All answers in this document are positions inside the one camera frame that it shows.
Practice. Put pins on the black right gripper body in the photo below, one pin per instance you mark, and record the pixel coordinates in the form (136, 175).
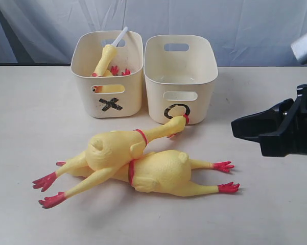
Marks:
(291, 136)

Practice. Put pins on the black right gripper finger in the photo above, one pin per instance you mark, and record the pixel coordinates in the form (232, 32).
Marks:
(251, 126)

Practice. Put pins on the headless yellow rubber chicken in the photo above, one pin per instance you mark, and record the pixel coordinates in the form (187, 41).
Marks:
(117, 74)

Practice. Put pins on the yellow chicken neck white tube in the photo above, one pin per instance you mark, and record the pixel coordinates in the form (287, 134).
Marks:
(109, 52)

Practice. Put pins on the grey cylinder in background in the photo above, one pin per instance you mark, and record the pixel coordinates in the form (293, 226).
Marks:
(299, 49)

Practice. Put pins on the cream bin marked O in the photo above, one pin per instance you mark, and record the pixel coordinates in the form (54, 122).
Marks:
(180, 73)

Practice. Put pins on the yellow rubber chicken lower right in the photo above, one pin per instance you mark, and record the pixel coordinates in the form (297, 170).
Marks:
(162, 172)

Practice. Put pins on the cream bin marked X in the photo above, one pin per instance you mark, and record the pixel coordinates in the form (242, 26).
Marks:
(86, 56)

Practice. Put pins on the yellow rubber chicken upper left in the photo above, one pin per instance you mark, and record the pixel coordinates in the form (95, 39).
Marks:
(112, 150)

